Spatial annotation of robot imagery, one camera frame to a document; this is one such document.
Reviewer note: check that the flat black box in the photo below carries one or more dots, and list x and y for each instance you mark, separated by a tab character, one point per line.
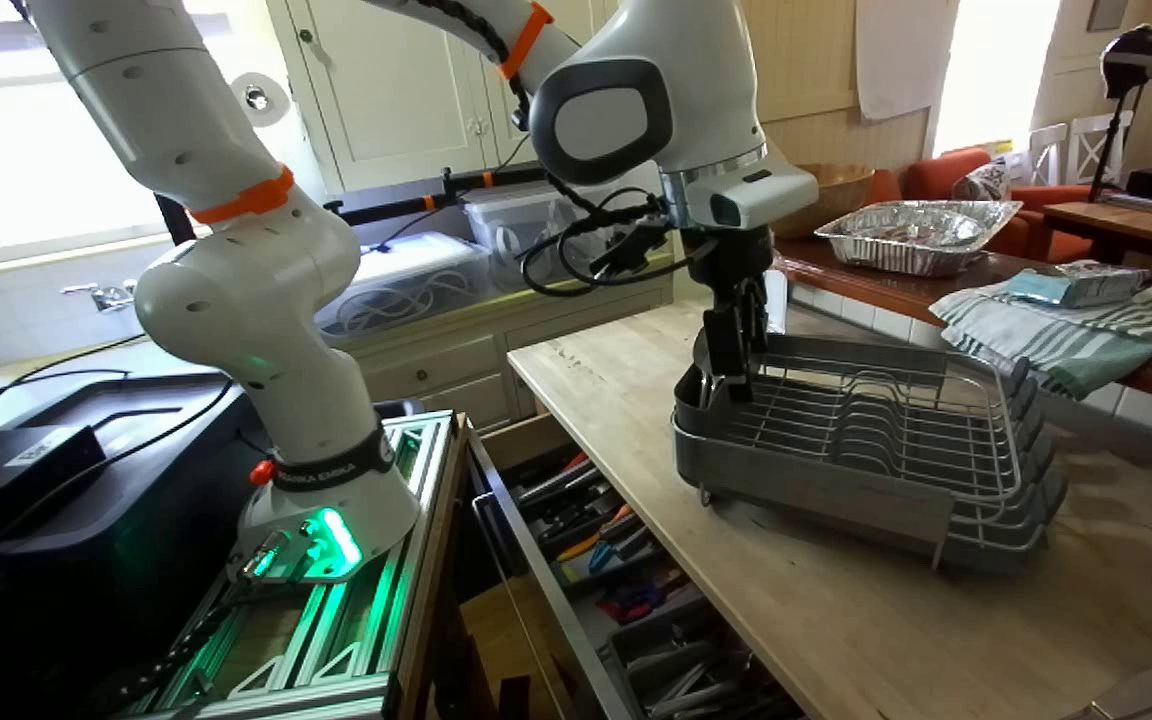
8	475

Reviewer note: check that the grey dish rack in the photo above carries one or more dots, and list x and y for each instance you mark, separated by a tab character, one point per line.
871	462

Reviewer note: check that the brown wooden counter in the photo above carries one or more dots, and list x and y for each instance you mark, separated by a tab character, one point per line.
898	286

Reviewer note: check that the aluminium frame robot mount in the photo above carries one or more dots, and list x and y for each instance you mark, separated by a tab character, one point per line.
338	625

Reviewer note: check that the wooden bowl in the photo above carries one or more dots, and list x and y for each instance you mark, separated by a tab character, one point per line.
840	184

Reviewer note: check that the black lamp on stand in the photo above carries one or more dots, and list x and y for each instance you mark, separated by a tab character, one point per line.
1138	61

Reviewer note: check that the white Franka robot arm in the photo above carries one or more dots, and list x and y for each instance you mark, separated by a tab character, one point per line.
258	304

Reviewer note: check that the white hanging paper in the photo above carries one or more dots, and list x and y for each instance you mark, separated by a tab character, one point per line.
902	55

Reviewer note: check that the black bar with orange clamps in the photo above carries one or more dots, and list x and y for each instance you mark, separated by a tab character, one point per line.
402	201

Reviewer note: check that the aluminium foil tray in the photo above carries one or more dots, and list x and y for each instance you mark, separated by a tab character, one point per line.
922	232

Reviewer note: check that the black tripod pole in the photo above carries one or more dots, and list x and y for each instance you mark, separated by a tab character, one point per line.
177	221

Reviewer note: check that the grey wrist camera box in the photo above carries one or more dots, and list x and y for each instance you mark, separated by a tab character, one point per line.
762	198

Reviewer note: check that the large black cabinet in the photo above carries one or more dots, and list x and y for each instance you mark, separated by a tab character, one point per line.
99	586

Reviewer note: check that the cream drawer cabinet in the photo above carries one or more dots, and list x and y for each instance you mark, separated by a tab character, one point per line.
471	352

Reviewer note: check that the orange sofa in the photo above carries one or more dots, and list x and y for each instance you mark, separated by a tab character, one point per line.
951	175

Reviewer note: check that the open drawer with tools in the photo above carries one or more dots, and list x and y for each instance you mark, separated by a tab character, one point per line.
617	586

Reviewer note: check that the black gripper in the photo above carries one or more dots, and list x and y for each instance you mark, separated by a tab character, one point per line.
733	264

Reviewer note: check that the round white wall disc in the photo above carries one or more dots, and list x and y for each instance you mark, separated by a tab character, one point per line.
263	100

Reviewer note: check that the teal striped dish towel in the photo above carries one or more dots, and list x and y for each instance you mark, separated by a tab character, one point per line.
1029	340

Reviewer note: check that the small blue folded cloth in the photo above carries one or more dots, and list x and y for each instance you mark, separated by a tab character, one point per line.
1076	286

